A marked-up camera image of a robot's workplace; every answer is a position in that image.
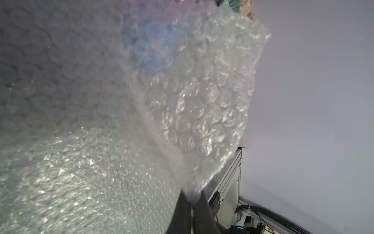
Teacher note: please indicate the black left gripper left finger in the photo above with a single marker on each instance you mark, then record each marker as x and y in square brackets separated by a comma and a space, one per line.
[181, 220]

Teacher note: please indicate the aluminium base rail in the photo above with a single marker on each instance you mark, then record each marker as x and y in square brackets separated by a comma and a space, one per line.
[223, 191]

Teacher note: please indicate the bubble wrap sheet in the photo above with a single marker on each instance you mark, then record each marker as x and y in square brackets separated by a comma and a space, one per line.
[94, 143]

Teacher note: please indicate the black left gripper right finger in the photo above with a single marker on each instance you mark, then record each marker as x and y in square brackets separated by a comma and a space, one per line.
[202, 221]

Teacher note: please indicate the green dustpan brush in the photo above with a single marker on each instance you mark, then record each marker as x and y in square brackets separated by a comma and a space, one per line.
[233, 4]

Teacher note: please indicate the blue plastic wine glass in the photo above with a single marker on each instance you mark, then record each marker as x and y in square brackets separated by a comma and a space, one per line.
[153, 42]

